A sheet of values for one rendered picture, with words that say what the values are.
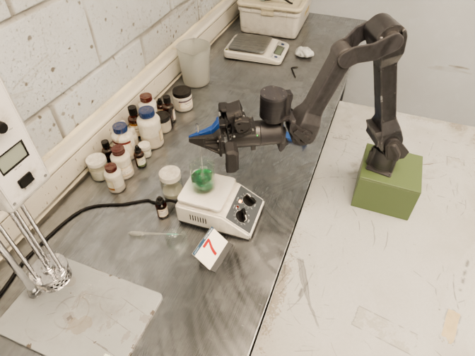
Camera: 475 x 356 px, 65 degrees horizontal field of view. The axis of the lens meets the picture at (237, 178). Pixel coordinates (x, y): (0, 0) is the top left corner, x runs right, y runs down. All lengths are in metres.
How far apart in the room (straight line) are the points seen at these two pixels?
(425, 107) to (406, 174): 1.38
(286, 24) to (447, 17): 0.78
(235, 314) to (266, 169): 0.47
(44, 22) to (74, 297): 0.65
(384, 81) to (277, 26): 1.10
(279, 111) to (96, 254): 0.56
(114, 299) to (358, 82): 1.85
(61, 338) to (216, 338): 0.31
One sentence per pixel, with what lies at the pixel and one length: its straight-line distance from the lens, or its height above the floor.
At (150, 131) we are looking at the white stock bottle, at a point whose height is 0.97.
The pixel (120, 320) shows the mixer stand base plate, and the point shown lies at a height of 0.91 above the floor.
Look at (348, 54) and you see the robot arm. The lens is 0.77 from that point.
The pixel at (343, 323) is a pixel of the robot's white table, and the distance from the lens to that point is 0.88.
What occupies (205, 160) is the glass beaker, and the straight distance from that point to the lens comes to 0.93.
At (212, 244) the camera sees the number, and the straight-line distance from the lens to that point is 0.92.
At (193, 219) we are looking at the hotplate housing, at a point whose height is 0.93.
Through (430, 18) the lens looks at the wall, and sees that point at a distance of 2.19.
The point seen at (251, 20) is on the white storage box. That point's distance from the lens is 1.91.
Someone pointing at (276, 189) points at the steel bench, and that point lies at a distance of 1.07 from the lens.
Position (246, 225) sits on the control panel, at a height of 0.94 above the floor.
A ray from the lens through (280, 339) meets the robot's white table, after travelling 0.84.
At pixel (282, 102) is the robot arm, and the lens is 0.78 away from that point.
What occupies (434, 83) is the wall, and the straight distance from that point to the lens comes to 2.33.
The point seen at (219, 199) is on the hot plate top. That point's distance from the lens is 0.93.
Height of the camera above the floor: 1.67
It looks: 45 degrees down
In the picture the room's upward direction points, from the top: straight up
